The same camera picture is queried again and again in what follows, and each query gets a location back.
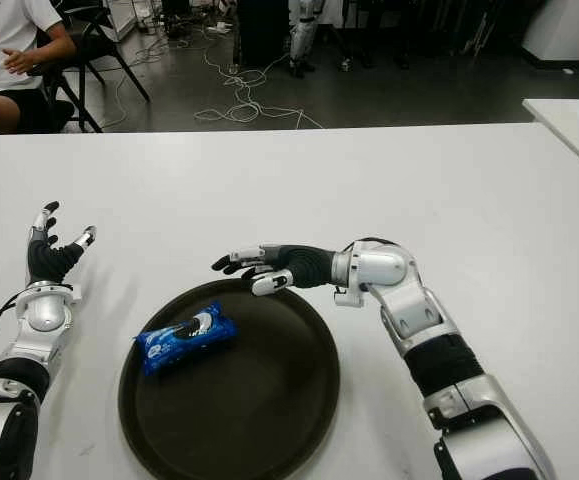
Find black folding chair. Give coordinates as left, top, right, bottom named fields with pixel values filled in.
left=28, top=0, right=151, bottom=134

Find white panel board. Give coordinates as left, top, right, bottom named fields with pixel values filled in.
left=103, top=0, right=139, bottom=42

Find grey folded stand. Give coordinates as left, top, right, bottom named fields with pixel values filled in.
left=461, top=9, right=495, bottom=56

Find blue Oreo cookie packet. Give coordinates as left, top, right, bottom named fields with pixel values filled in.
left=132, top=300, right=239, bottom=379

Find white cabinet black base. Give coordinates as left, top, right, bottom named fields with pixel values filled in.
left=520, top=0, right=579, bottom=64

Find silver humanoid robot legs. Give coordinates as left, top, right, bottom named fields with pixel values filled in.
left=288, top=0, right=328, bottom=79

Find round dark brown tray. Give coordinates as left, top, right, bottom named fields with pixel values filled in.
left=117, top=277, right=341, bottom=480

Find white side table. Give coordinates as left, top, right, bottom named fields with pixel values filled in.
left=521, top=98, right=579, bottom=184

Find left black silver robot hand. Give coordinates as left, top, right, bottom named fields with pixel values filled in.
left=27, top=200, right=98, bottom=289

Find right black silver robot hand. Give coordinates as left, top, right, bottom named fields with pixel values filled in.
left=211, top=243, right=340, bottom=297

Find white cable on floor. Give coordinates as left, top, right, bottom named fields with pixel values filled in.
left=193, top=14, right=325, bottom=130

